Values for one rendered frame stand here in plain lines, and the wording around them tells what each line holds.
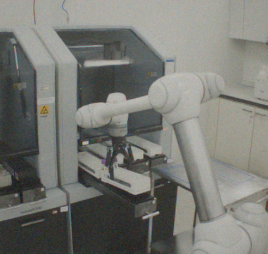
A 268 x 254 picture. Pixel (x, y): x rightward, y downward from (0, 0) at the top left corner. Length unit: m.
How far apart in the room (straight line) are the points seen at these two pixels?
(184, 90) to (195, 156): 0.23
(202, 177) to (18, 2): 2.19
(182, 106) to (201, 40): 3.01
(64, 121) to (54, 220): 0.55
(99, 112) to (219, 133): 2.90
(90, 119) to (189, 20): 2.59
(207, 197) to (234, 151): 3.06
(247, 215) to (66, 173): 1.11
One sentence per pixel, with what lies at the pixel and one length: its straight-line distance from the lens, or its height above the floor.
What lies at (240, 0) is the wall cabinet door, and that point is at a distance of 4.60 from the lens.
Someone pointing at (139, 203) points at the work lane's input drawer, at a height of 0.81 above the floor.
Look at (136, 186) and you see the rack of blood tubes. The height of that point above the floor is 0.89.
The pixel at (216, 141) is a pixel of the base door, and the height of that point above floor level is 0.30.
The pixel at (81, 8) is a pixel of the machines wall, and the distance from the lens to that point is 3.35.
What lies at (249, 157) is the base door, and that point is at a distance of 4.31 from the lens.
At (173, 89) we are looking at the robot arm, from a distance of 1.33.
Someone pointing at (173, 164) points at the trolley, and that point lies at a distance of 2.34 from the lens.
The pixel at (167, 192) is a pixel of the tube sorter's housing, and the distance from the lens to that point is 2.63.
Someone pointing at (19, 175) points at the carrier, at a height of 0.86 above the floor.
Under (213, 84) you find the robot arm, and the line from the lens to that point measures 1.46.
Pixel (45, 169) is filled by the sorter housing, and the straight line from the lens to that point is 2.13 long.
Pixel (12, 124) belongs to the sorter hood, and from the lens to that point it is 1.96.
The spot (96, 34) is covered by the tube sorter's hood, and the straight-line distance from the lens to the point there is 2.46.
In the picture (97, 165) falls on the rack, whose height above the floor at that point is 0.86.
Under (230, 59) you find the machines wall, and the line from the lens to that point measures 4.76.
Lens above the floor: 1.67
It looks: 15 degrees down
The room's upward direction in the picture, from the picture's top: 2 degrees clockwise
